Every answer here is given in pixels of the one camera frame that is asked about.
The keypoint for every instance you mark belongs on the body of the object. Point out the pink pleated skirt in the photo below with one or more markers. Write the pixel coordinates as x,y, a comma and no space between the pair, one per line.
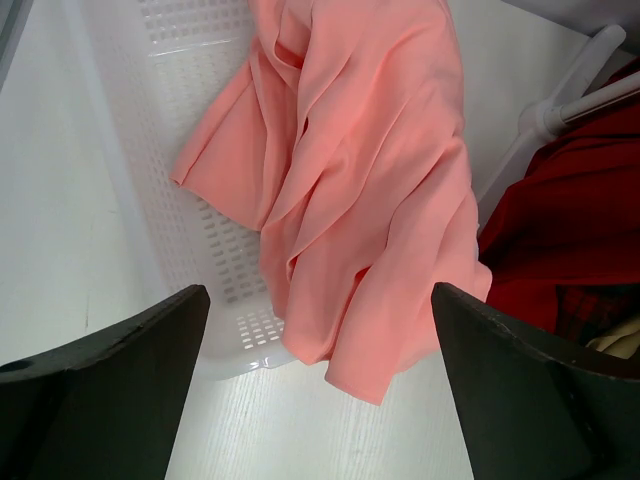
340,141

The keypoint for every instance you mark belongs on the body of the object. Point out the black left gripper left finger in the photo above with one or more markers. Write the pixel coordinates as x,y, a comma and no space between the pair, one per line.
108,405

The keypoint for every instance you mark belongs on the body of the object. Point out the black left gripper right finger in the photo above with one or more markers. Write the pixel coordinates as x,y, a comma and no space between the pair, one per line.
532,405

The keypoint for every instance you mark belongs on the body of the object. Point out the red black plaid skirt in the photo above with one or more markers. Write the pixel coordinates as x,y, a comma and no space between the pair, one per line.
587,312

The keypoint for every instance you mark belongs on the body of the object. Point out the white perforated plastic basket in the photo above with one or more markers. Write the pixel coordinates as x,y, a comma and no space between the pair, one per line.
152,68

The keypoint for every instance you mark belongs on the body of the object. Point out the white metal clothes rack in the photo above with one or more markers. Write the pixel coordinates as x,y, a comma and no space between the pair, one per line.
568,103

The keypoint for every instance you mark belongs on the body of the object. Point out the tan brown skirt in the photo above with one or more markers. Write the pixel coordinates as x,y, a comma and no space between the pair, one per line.
621,341

